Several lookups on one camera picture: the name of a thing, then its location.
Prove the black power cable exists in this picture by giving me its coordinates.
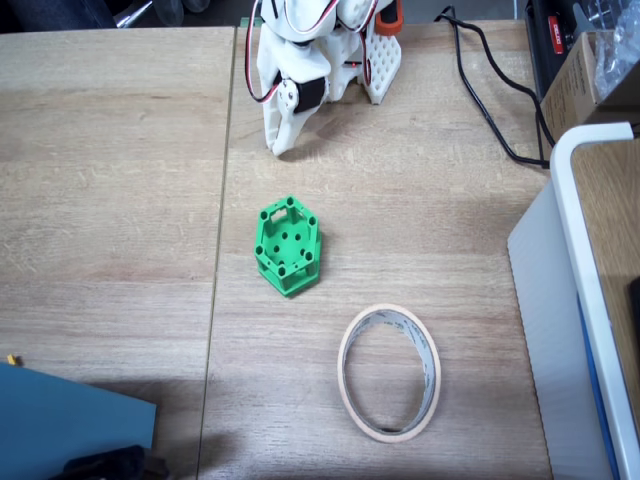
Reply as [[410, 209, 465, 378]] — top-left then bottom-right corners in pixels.
[[433, 4, 551, 169]]

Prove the green hexagonal printed component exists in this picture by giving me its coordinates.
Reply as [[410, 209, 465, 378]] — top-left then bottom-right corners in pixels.
[[253, 194, 324, 300]]

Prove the white shelf riser wooden top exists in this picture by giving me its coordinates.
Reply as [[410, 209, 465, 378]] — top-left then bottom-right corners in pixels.
[[549, 122, 640, 480]]

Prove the clear plastic bag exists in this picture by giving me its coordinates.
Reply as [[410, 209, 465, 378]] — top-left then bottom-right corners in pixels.
[[592, 0, 640, 101]]

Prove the blue-grey box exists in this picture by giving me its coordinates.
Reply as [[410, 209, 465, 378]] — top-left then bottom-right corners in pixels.
[[0, 362, 158, 480]]

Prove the white corrugated panel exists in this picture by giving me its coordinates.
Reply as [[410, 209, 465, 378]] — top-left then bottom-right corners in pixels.
[[507, 179, 619, 480]]

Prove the black object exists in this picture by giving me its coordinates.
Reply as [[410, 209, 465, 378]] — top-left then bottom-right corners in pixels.
[[62, 443, 171, 480]]

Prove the black device red label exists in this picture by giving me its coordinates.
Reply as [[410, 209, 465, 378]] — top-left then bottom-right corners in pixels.
[[523, 0, 621, 99]]

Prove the beige tape roll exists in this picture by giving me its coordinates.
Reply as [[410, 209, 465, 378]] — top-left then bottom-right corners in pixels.
[[337, 303, 442, 444]]

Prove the shiny metal bar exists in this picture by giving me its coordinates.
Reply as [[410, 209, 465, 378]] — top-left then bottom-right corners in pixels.
[[113, 0, 154, 27]]

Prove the dark blue fabric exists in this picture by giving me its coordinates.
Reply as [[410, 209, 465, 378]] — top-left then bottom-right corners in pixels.
[[0, 0, 117, 32]]

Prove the orange clamp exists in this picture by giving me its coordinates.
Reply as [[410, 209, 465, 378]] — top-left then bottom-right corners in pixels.
[[375, 0, 405, 36]]

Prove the brown cardboard box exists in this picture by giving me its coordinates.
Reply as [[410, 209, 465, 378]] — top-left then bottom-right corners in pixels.
[[539, 30, 640, 144]]

